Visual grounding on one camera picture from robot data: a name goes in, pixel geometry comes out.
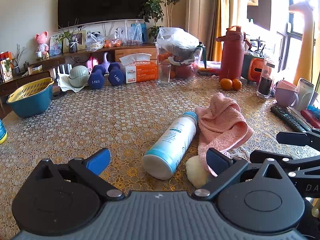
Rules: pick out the white and grey cup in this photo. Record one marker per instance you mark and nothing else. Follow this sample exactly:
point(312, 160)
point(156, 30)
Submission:
point(305, 92)

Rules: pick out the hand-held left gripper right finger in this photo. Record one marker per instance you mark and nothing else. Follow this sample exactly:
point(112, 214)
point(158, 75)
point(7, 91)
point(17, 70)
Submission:
point(215, 161)

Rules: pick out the cream round lump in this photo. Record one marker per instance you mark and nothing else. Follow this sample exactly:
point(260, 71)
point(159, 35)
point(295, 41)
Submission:
point(196, 173)

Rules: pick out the black remote control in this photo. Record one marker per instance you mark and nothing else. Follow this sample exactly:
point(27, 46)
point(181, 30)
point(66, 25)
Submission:
point(287, 117)

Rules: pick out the white router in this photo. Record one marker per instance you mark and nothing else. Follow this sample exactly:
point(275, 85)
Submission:
point(62, 70)

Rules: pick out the pale green lidded bowl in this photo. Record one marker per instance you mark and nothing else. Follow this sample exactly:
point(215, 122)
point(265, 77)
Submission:
point(78, 76)

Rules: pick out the yellow colander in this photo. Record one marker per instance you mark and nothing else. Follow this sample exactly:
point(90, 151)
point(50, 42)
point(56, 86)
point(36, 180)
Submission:
point(30, 88)

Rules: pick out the yellow curtain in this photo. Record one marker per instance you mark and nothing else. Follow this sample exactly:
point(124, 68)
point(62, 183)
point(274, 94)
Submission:
point(218, 10)

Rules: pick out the dark vase with plant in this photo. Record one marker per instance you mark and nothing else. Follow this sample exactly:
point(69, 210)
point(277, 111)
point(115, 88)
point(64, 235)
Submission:
point(73, 47)

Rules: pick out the tall clear plastic bag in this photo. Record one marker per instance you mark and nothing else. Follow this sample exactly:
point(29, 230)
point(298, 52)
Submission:
point(132, 33)

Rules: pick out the plastic bag with snacks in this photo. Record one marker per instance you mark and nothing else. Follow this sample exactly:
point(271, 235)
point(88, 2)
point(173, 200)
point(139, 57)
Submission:
point(94, 42)

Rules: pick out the purple kettlebell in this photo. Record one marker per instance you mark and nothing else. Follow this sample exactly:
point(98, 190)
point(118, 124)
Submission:
point(105, 63)

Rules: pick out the blue dumbbell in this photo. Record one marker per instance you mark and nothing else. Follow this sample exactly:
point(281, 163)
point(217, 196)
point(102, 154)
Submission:
point(116, 75)
point(96, 78)

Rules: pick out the blue box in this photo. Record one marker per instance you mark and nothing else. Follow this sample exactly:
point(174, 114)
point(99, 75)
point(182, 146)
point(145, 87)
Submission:
point(143, 32)

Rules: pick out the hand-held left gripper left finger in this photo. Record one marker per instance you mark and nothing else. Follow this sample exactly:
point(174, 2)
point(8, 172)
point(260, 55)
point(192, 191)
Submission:
point(98, 161)

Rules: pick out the clear container with fruit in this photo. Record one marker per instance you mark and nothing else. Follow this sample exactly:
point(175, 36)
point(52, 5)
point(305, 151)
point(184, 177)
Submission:
point(186, 68)

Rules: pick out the red flat case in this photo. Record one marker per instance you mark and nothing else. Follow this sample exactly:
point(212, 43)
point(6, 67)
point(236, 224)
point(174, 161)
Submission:
point(311, 118)

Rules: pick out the black television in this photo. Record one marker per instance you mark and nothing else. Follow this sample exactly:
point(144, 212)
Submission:
point(102, 0)

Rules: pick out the pink bear figure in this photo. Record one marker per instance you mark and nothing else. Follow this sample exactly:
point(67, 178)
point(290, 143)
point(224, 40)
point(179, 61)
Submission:
point(41, 42)

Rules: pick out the pink toy case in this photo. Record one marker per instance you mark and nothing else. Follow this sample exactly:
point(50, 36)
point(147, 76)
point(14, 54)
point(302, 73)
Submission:
point(92, 63)

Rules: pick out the white cloth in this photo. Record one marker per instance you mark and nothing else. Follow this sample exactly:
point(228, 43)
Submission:
point(65, 83)

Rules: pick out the white bottle with blue cap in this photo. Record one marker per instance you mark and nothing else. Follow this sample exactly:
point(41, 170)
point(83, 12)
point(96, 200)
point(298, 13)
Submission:
point(172, 142)

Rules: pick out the bag of tangerines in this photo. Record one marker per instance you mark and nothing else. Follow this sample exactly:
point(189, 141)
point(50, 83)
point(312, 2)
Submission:
point(111, 44)

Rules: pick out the dark vase with twigs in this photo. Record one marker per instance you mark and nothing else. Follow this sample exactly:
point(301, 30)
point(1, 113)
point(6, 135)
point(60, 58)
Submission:
point(17, 68)

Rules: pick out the small white box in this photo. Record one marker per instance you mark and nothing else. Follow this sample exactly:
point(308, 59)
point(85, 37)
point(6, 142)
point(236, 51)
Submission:
point(35, 68)

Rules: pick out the clear drinking glass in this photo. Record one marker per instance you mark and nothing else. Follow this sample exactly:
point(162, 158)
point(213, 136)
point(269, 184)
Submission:
point(163, 75)

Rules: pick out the glass jar with dark contents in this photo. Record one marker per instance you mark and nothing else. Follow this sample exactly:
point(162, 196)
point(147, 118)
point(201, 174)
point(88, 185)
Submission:
point(265, 82)

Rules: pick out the orange tissue box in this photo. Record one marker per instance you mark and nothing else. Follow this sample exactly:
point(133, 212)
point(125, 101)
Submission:
point(142, 72)

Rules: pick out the potted green tree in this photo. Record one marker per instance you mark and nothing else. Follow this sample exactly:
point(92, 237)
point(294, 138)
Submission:
point(152, 7)

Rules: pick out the tangerine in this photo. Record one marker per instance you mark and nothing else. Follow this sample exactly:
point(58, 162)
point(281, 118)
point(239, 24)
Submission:
point(226, 84)
point(237, 84)

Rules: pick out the small photo print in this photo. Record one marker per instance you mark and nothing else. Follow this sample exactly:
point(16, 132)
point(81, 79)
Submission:
point(55, 46)

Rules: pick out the blue basin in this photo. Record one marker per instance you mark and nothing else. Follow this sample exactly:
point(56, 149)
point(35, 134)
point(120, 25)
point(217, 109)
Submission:
point(31, 107)

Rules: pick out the red water bottle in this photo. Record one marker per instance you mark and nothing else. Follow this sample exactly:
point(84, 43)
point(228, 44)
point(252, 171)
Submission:
point(231, 57)

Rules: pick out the printed gift bag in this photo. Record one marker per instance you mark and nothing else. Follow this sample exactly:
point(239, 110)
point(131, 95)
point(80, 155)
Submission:
point(5, 71)

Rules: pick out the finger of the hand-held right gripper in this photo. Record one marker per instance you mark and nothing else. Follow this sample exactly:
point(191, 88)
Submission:
point(296, 138)
point(300, 163)

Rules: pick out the white standing air conditioner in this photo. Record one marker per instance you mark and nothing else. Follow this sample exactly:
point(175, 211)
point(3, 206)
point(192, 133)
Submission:
point(197, 17)

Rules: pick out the wooden television cabinet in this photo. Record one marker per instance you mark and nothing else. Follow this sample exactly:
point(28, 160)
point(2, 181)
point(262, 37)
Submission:
point(130, 51)

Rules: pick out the pink towel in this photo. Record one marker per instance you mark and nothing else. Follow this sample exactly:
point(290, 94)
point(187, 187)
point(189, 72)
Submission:
point(225, 122)

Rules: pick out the pale picture frame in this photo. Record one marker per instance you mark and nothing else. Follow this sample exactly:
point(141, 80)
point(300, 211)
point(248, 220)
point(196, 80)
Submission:
point(80, 40)

